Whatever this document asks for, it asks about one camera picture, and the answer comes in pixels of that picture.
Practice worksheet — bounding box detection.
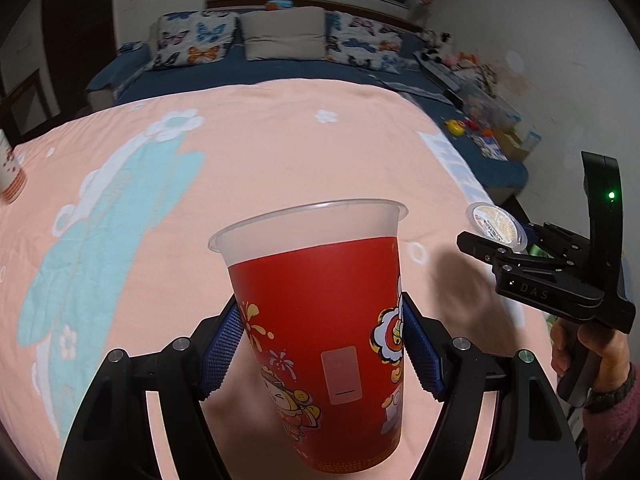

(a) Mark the small red and white cup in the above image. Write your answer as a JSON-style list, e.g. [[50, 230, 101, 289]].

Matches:
[[0, 130, 27, 203]]

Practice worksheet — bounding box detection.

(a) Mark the pink printed blanket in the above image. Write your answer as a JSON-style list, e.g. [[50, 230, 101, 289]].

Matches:
[[0, 79, 551, 480]]

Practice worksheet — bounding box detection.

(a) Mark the patterned hat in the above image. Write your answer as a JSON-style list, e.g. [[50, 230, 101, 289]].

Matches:
[[475, 62, 501, 91]]

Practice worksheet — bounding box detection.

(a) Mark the clear storage box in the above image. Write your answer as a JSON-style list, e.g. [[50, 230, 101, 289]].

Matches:
[[462, 85, 521, 128]]

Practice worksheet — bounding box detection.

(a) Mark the person's right hand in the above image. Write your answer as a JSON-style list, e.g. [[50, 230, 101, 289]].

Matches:
[[550, 319, 632, 395]]

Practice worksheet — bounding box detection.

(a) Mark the blue sofa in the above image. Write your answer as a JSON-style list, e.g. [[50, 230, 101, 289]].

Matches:
[[85, 7, 530, 193]]

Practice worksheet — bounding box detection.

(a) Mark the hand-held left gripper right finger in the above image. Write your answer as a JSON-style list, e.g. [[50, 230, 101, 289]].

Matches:
[[399, 291, 585, 480]]

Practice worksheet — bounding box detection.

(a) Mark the clear plastic lid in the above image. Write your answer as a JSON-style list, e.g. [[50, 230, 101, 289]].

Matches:
[[465, 201, 532, 253]]

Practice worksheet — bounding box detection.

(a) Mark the blue and white booklet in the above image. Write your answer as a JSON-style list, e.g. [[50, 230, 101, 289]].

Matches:
[[477, 141, 508, 161]]

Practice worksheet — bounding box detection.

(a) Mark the dark wooden door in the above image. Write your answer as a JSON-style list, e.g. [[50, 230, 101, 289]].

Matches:
[[40, 0, 117, 116]]

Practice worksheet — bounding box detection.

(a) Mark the beige pillow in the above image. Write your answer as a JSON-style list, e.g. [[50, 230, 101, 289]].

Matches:
[[239, 6, 328, 61]]

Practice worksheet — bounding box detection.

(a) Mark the butterfly print pillow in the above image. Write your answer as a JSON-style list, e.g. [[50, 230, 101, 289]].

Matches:
[[149, 10, 238, 72], [325, 11, 407, 75]]

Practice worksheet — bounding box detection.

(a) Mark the person's right forearm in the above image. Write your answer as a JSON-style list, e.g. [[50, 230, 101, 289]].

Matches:
[[582, 365, 640, 480]]

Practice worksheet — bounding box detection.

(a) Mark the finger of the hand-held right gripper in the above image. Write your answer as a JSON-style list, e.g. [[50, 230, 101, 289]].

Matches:
[[456, 230, 562, 267], [524, 221, 592, 261]]

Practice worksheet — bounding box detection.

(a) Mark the black and white plush toy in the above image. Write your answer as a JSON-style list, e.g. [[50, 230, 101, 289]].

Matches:
[[422, 30, 453, 53]]

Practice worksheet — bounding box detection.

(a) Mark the cardboard box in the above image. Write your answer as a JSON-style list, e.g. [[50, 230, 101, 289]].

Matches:
[[495, 127, 536, 158]]

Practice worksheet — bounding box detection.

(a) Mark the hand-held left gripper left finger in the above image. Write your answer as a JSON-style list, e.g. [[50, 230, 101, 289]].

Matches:
[[56, 295, 247, 480]]

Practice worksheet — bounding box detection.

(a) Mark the red printed plastic cup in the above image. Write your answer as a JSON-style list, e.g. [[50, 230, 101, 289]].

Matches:
[[207, 200, 408, 475]]

